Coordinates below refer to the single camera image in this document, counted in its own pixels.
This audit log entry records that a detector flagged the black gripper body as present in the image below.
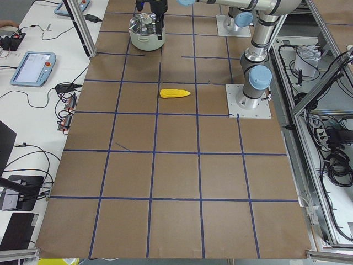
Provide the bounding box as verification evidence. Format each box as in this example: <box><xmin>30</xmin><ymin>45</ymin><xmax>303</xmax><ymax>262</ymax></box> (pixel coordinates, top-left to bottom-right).
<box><xmin>150</xmin><ymin>0</ymin><xmax>168</xmax><ymax>15</ymax></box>

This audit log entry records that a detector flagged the glass pot lid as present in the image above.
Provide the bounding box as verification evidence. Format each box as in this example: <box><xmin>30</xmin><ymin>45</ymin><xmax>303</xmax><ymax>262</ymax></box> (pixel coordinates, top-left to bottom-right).
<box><xmin>129</xmin><ymin>13</ymin><xmax>157</xmax><ymax>36</ymax></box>

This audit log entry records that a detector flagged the yellow corn cob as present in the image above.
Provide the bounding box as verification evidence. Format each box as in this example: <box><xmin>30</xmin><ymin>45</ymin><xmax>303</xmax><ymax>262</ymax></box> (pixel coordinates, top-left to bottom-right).
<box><xmin>159</xmin><ymin>89</ymin><xmax>191</xmax><ymax>98</ymax></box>

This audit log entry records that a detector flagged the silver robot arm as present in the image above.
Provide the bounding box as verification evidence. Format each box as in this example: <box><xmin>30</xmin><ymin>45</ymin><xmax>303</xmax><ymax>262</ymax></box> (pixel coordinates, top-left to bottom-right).
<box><xmin>205</xmin><ymin>0</ymin><xmax>300</xmax><ymax>110</ymax></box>
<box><xmin>135</xmin><ymin>1</ymin><xmax>253</xmax><ymax>40</ymax></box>

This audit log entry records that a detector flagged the pale green cooking pot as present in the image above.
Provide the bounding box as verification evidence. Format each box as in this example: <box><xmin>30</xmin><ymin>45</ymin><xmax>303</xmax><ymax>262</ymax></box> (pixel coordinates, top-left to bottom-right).
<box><xmin>129</xmin><ymin>28</ymin><xmax>166</xmax><ymax>51</ymax></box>

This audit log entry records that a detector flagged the black power adapter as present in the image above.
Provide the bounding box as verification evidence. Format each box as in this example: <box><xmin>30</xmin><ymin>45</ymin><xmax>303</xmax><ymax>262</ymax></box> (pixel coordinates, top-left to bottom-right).
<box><xmin>84</xmin><ymin>14</ymin><xmax>103</xmax><ymax>23</ymax></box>

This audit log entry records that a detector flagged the far teach pendant tablet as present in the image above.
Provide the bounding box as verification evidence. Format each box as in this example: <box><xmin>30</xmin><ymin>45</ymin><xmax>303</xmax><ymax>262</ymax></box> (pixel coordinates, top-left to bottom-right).
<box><xmin>54</xmin><ymin>0</ymin><xmax>92</xmax><ymax>16</ymax></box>

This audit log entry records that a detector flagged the teach pendant tablet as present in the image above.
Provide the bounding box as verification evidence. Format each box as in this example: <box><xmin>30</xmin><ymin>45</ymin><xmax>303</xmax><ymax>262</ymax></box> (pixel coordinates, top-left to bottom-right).
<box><xmin>10</xmin><ymin>51</ymin><xmax>56</xmax><ymax>87</ymax></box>
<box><xmin>54</xmin><ymin>0</ymin><xmax>92</xmax><ymax>16</ymax></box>

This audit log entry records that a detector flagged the near teach pendant tablet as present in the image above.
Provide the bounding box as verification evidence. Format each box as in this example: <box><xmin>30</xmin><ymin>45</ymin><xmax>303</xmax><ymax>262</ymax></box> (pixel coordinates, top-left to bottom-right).
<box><xmin>10</xmin><ymin>51</ymin><xmax>56</xmax><ymax>87</ymax></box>

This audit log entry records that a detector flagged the white plastic bag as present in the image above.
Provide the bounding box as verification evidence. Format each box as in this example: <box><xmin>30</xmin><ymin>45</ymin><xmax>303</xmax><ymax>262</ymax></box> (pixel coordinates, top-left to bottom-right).
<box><xmin>293</xmin><ymin>45</ymin><xmax>321</xmax><ymax>78</ymax></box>

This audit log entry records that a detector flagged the black monitor stand base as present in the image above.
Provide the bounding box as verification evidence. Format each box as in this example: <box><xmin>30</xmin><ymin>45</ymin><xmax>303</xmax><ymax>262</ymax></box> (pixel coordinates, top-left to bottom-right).
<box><xmin>1</xmin><ymin>175</ymin><xmax>44</xmax><ymax>211</ymax></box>

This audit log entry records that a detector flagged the aluminium frame post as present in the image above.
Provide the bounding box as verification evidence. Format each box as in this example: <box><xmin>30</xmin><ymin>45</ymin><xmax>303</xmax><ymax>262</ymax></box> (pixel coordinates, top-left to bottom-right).
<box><xmin>63</xmin><ymin>0</ymin><xmax>97</xmax><ymax>58</ymax></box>

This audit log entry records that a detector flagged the aluminium side frame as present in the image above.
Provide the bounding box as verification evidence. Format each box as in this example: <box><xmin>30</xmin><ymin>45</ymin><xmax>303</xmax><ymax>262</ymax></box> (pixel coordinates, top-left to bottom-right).
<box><xmin>272</xmin><ymin>1</ymin><xmax>352</xmax><ymax>253</ymax></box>

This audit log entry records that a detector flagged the black cable bundle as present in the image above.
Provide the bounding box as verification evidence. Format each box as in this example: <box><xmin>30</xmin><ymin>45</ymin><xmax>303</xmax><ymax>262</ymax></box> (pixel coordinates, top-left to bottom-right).
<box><xmin>319</xmin><ymin>150</ymin><xmax>353</xmax><ymax>188</ymax></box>

